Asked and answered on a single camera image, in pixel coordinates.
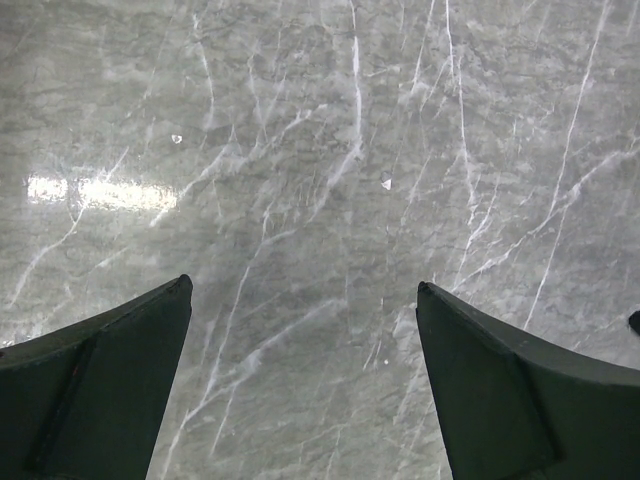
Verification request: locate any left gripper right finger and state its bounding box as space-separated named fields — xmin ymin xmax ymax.
xmin=416 ymin=282 xmax=639 ymax=479

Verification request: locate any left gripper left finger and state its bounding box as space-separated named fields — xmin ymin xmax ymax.
xmin=1 ymin=275 xmax=193 ymax=479

